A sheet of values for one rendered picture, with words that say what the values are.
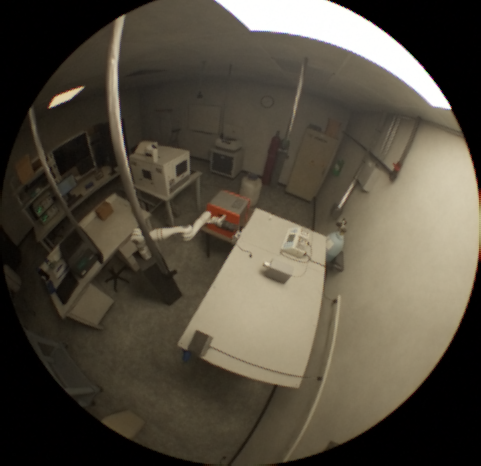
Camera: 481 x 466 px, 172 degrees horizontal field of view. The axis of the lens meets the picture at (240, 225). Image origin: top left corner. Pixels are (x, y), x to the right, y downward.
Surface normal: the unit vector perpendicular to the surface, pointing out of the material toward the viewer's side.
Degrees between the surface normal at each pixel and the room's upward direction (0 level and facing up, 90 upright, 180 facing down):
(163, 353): 0
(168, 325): 0
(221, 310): 0
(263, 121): 90
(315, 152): 90
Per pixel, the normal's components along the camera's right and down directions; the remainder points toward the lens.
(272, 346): 0.14, -0.68
